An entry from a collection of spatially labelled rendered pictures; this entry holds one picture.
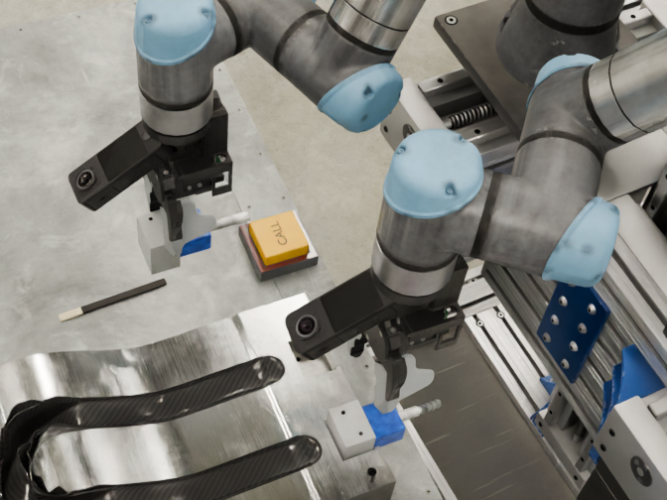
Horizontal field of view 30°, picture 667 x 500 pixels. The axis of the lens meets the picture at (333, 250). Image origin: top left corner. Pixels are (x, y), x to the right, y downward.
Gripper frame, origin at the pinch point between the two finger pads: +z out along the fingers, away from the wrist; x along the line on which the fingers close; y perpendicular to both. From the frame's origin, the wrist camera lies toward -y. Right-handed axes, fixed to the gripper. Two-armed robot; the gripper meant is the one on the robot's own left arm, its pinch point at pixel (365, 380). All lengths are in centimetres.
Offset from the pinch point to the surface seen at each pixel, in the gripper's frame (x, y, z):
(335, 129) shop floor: 109, 54, 101
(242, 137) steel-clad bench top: 51, 7, 21
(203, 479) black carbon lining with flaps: 1.0, -17.1, 13.0
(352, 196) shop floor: 90, 50, 101
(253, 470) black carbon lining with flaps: 0.0, -11.7, 12.9
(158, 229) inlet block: 28.8, -12.7, 5.3
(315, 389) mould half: 6.5, -1.9, 11.9
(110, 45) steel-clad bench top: 73, -5, 21
